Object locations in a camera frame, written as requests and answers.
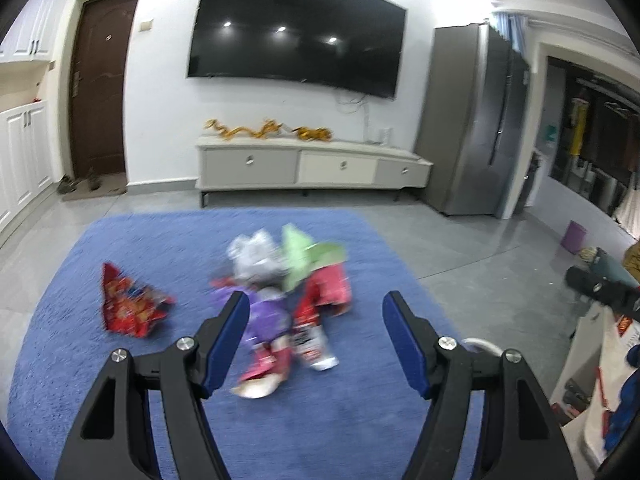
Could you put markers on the pink cream snack packet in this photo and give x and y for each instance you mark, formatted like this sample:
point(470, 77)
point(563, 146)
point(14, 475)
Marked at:
point(265, 367)

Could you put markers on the pink red snack packet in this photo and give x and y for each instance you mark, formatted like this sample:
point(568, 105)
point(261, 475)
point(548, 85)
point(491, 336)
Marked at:
point(327, 287)

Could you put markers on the silver foil packet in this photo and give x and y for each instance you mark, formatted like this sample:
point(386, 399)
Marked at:
point(255, 257)

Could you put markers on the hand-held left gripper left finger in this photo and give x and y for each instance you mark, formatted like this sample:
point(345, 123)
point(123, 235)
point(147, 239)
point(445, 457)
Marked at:
point(227, 341)

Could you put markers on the white wall cabinet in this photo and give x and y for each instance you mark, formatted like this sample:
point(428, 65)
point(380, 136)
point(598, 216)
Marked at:
point(35, 25)

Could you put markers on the black wall television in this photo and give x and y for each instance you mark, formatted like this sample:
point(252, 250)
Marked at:
point(295, 30)

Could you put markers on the gold tiger ornament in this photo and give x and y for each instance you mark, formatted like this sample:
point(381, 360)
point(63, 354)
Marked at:
point(312, 134)

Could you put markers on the shoes by door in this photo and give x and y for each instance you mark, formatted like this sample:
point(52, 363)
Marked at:
point(75, 182)

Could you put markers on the purple snack packet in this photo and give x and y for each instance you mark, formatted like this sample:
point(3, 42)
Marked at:
point(267, 312)

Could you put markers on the white television stand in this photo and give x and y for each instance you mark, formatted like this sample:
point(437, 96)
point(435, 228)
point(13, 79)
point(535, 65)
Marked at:
point(280, 165)

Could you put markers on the red white snack packet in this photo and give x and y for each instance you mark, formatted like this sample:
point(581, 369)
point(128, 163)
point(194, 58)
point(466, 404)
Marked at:
point(310, 342)

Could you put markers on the green snack packet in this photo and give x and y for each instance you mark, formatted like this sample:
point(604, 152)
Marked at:
point(300, 255)

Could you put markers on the yellow hanging garment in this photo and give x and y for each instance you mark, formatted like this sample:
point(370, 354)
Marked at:
point(580, 125)

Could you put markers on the white floor cabinet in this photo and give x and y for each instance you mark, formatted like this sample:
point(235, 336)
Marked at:
point(22, 160)

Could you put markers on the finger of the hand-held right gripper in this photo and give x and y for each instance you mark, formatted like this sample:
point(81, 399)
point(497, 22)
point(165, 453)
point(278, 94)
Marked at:
point(595, 290)

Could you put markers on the grey double door fridge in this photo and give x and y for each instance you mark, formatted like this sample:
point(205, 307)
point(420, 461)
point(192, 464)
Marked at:
point(465, 120)

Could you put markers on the blue curtain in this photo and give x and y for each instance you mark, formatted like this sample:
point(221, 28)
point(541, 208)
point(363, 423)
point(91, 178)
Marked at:
point(510, 30)

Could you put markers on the white marble coffee table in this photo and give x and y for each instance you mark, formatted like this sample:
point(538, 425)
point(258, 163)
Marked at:
point(582, 360)

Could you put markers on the pale yellow bag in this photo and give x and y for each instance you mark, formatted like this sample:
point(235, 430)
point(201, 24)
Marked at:
point(587, 254)

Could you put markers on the blue rug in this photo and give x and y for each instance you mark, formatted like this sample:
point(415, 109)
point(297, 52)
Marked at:
point(125, 240)

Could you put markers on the white rim trash bin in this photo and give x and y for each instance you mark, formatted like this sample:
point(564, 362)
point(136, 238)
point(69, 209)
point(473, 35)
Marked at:
point(482, 345)

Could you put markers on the blue cloth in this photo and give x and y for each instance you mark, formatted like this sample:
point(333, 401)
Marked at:
point(622, 412)

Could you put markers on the wall switch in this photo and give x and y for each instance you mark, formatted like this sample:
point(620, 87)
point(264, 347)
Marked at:
point(145, 25)

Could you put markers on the brown door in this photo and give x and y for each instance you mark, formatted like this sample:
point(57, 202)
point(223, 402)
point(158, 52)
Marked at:
point(102, 85)

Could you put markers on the green wall sign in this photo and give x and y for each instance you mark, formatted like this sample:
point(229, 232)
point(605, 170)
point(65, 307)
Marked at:
point(550, 132)

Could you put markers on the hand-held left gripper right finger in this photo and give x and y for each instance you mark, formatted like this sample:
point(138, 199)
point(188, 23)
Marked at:
point(406, 341)

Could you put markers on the purple bucket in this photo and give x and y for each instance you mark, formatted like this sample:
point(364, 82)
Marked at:
point(573, 237)

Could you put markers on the dark hanging clothes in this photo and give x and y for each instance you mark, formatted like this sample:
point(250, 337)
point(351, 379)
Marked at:
point(612, 130)

